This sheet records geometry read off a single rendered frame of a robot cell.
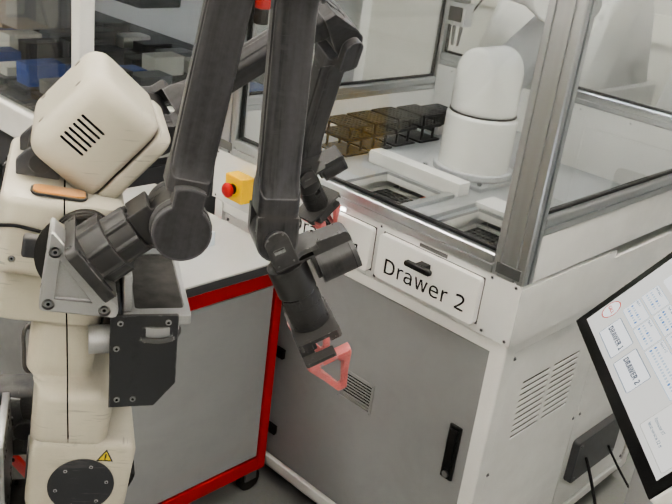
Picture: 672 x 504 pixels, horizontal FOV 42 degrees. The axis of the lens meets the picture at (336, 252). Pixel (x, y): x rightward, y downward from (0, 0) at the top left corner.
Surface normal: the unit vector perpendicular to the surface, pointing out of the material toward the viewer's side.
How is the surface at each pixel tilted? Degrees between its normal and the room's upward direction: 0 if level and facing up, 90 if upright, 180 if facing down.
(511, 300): 90
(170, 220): 90
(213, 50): 89
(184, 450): 90
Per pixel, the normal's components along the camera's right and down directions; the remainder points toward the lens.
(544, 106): -0.70, 0.21
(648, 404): -0.68, -0.69
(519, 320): 0.71, 0.36
